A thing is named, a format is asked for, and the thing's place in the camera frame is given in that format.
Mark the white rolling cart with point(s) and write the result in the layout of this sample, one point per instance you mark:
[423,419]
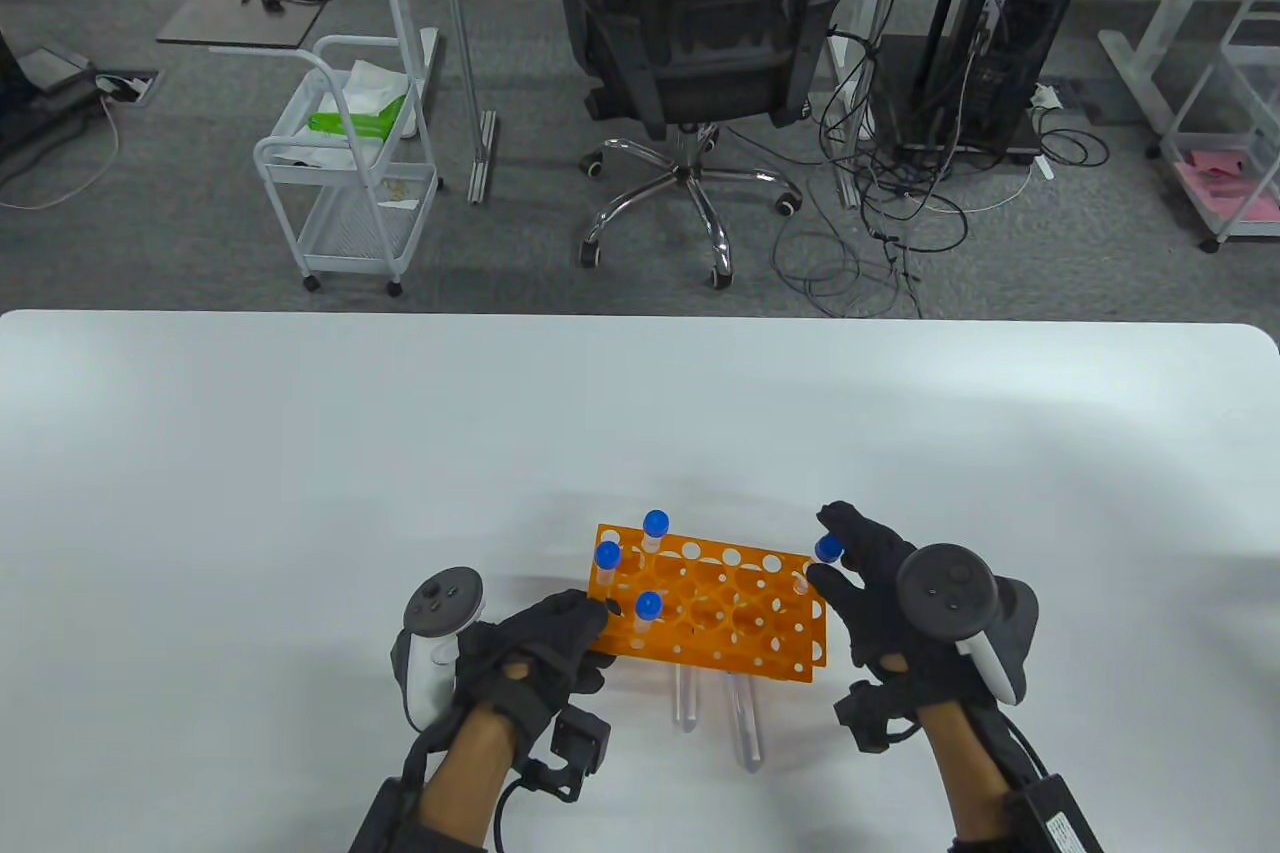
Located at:
[350,233]

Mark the aluminium post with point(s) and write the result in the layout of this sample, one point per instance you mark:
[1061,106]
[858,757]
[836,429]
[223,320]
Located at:
[483,158]

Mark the blue-capped clear test tube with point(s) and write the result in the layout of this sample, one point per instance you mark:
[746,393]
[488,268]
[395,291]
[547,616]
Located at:
[655,523]
[686,703]
[828,549]
[648,606]
[607,554]
[748,733]

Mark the grey and white controller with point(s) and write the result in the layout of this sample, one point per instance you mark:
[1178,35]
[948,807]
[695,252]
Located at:
[425,683]
[945,588]

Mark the orange test tube rack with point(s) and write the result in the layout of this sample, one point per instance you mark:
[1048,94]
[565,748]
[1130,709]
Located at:
[720,638]

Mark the white cloth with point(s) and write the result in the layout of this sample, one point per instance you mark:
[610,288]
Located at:
[375,83]

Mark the person's right hand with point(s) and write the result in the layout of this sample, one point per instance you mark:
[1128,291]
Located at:
[870,593]

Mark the black computer tower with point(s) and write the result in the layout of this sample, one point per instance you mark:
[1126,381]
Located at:
[1000,43]

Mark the white power strip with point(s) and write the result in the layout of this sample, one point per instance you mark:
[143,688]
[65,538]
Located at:
[1045,96]

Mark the white desk leg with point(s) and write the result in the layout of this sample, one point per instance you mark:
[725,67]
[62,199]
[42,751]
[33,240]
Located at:
[851,188]
[1135,63]

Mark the person's left hand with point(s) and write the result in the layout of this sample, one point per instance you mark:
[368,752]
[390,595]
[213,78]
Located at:
[550,638]

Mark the floor socket box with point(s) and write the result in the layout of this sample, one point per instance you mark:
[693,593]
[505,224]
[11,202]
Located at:
[125,86]

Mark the pink sheets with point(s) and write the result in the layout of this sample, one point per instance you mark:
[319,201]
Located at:
[1230,193]

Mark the green packet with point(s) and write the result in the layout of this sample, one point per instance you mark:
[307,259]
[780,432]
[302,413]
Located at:
[350,123]

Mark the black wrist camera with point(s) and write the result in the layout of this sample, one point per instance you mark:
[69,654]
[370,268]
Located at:
[865,713]
[580,743]

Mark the black forearm battery pack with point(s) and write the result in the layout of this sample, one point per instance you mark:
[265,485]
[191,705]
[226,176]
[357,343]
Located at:
[1055,823]
[385,828]

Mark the black office chair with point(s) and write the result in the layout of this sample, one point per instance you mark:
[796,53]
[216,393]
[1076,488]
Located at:
[700,43]

